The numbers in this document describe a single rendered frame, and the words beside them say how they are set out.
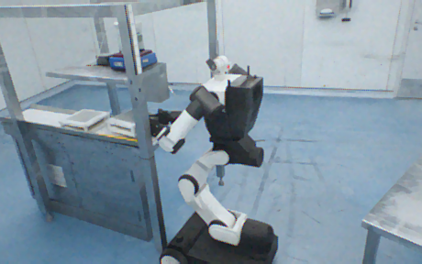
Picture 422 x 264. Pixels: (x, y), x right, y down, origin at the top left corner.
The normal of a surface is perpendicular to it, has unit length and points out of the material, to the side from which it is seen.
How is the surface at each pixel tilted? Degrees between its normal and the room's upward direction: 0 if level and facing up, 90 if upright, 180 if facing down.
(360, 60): 90
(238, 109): 90
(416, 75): 90
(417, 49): 90
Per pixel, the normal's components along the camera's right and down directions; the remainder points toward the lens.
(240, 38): -0.31, 0.42
